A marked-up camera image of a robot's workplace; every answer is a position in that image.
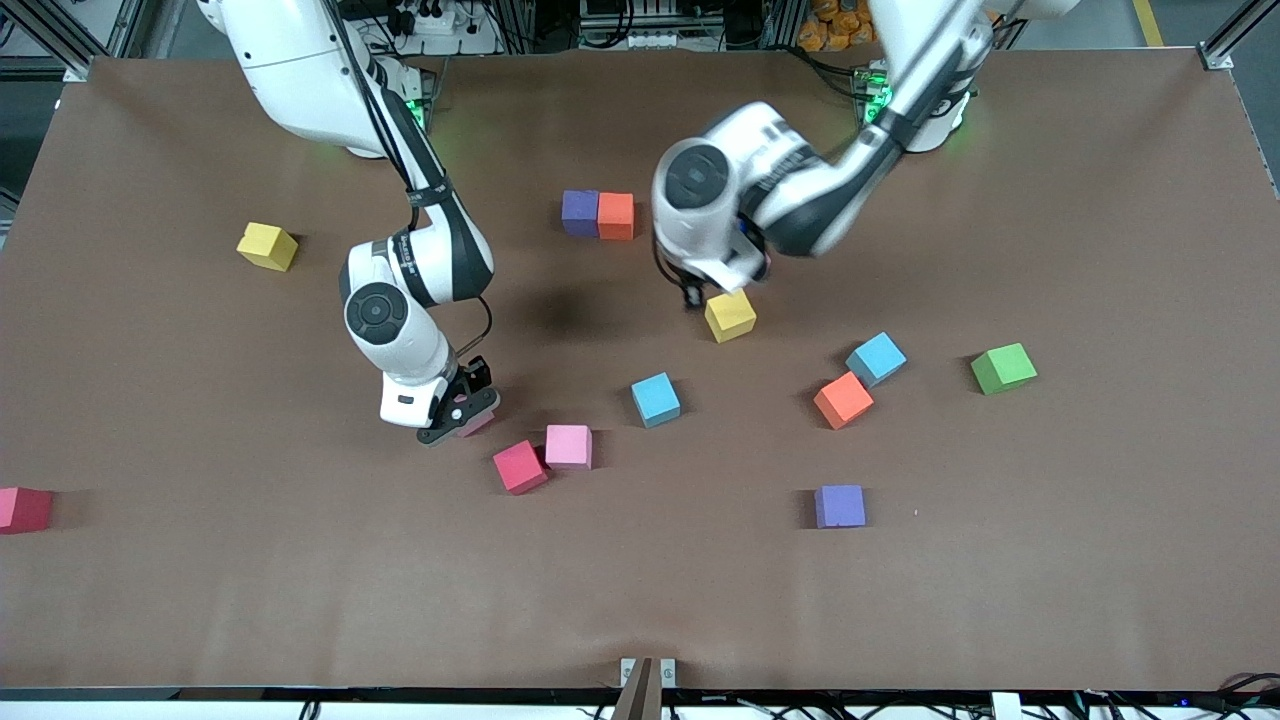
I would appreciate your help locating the purple foam cube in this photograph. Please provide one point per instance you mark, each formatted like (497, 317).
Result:
(840, 506)
(580, 212)

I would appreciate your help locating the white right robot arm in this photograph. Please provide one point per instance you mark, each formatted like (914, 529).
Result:
(375, 315)

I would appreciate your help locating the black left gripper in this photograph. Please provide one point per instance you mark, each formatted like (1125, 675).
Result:
(690, 292)

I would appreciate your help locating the green foam cube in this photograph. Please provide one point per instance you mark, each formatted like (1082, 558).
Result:
(1003, 368)

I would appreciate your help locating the blue foam cube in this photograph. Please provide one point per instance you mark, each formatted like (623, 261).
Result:
(876, 360)
(655, 400)

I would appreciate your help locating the orange foam cube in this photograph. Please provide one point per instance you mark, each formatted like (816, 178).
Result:
(615, 215)
(843, 400)

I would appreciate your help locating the brown table cover sheet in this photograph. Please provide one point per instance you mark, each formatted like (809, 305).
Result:
(640, 580)

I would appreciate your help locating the red foam cube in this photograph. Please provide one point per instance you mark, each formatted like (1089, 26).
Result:
(22, 510)
(520, 467)

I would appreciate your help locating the aluminium frame profile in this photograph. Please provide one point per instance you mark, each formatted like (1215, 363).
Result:
(125, 25)
(1235, 35)

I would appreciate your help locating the silver metal mounting bracket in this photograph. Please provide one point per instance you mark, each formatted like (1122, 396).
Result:
(668, 672)

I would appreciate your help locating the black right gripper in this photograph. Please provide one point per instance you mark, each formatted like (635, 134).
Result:
(474, 378)

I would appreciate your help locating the yellow foam cube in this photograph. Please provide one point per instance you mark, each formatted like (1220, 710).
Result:
(265, 245)
(730, 315)

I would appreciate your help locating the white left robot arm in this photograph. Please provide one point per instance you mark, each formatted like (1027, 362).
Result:
(700, 180)

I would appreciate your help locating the orange fruit net bag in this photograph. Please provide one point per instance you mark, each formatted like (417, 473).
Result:
(840, 25)

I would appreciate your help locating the white power strip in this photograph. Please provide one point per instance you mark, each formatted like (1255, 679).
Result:
(440, 22)
(640, 40)

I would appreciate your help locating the brown tapered post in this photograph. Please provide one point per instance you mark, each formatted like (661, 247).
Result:
(640, 695)

